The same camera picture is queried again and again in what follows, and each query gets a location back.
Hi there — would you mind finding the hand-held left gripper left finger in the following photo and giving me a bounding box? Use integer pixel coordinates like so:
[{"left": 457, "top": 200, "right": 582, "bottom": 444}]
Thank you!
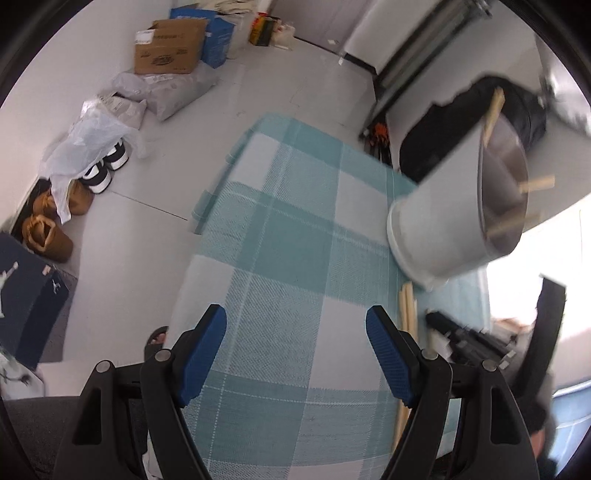
[{"left": 65, "top": 304, "right": 228, "bottom": 480}]

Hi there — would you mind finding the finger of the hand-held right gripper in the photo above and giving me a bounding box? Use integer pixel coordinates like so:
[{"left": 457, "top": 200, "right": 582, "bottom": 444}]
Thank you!
[{"left": 425, "top": 311, "right": 515, "bottom": 365}]

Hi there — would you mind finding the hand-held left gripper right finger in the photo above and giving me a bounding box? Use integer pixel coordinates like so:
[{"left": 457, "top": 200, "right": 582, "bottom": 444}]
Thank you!
[{"left": 366, "top": 305, "right": 541, "bottom": 480}]

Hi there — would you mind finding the wooden chopstick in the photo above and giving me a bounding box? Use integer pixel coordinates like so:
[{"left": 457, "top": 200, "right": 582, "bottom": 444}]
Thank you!
[
  {"left": 480, "top": 88, "right": 506, "bottom": 141},
  {"left": 397, "top": 293, "right": 420, "bottom": 450},
  {"left": 518, "top": 175, "right": 556, "bottom": 195},
  {"left": 394, "top": 284, "right": 411, "bottom": 450}
]

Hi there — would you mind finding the white divided utensil holder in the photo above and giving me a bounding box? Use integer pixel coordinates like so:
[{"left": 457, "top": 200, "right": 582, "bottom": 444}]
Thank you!
[{"left": 387, "top": 102, "right": 529, "bottom": 292}]

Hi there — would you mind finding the black slipper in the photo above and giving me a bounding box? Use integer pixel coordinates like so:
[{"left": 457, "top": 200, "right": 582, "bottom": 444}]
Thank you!
[{"left": 144, "top": 325, "right": 171, "bottom": 363}]

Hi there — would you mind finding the blue plastic box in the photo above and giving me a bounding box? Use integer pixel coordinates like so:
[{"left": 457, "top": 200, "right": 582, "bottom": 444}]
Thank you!
[{"left": 551, "top": 385, "right": 591, "bottom": 462}]

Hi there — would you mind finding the teal checked tablecloth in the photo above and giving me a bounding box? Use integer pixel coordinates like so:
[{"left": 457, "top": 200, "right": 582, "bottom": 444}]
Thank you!
[{"left": 141, "top": 113, "right": 491, "bottom": 480}]

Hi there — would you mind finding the navy printed shoe box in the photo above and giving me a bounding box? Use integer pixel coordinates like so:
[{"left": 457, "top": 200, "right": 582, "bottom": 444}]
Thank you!
[{"left": 0, "top": 232, "right": 77, "bottom": 370}]

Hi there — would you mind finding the white cloth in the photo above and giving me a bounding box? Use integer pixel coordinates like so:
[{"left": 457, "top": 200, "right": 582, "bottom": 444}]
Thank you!
[{"left": 0, "top": 355, "right": 47, "bottom": 400}]

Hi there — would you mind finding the tan boot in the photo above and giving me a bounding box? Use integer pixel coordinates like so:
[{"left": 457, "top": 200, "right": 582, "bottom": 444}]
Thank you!
[
  {"left": 22, "top": 215, "right": 75, "bottom": 264},
  {"left": 32, "top": 180, "right": 93, "bottom": 217}
]

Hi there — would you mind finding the black and white sneaker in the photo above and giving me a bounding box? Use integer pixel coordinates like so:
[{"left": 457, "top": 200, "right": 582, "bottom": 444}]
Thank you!
[
  {"left": 104, "top": 141, "right": 129, "bottom": 171},
  {"left": 82, "top": 159, "right": 113, "bottom": 193}
]

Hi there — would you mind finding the black backpack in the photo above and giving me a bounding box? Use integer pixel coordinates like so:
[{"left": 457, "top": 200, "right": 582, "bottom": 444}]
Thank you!
[{"left": 398, "top": 76, "right": 548, "bottom": 185}]

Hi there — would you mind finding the white sling bag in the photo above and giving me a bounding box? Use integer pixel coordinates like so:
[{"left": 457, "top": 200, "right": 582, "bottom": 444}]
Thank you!
[{"left": 538, "top": 44, "right": 591, "bottom": 139}]

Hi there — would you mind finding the clear plastic bag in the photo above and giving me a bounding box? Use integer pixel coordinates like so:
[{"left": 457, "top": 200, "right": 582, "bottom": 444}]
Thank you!
[{"left": 41, "top": 108, "right": 147, "bottom": 222}]

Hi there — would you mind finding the white poly package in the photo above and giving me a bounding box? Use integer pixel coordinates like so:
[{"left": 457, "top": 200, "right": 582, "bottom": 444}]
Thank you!
[{"left": 83, "top": 95, "right": 147, "bottom": 132}]

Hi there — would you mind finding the grey poly mailer bag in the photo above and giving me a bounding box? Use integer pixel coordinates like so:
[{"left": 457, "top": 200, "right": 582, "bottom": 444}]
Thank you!
[{"left": 113, "top": 71, "right": 220, "bottom": 121}]

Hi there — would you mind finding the black coat rack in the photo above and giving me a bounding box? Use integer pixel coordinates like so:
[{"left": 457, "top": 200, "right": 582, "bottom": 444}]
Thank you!
[{"left": 360, "top": 0, "right": 492, "bottom": 153}]

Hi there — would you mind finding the brown cardboard box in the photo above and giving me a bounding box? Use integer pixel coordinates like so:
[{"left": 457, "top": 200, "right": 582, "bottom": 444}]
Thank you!
[{"left": 134, "top": 18, "right": 208, "bottom": 75}]

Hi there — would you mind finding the blue cardboard box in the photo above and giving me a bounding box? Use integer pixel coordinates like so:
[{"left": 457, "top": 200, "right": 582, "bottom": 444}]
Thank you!
[{"left": 170, "top": 6, "right": 234, "bottom": 69}]

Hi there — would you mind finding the white plastic bin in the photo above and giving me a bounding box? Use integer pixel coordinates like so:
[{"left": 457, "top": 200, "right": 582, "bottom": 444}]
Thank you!
[{"left": 228, "top": 14, "right": 256, "bottom": 60}]

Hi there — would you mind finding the beige plastic bag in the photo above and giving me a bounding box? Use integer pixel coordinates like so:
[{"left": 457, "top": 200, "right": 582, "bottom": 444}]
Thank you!
[{"left": 272, "top": 21, "right": 296, "bottom": 51}]

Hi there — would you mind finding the black and yellow bag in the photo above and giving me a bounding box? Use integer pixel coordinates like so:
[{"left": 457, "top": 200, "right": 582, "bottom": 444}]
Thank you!
[{"left": 249, "top": 15, "right": 271, "bottom": 47}]

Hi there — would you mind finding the cream cloth bag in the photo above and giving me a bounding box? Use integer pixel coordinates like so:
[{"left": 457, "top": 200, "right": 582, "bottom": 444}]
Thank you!
[{"left": 210, "top": 0, "right": 259, "bottom": 17}]

